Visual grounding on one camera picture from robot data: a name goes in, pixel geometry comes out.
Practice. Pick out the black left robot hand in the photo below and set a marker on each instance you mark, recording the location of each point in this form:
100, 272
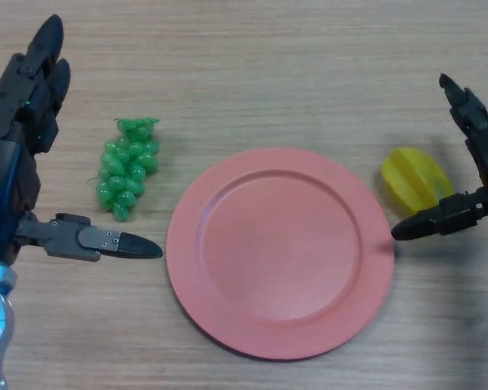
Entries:
8, 183

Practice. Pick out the yellow starfruit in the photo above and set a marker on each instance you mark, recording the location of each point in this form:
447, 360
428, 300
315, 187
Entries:
415, 178

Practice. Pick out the pink round plate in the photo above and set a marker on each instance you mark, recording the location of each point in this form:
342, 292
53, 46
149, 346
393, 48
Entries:
280, 256

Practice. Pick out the green grape bunch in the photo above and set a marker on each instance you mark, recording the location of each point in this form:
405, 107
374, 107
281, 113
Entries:
128, 170

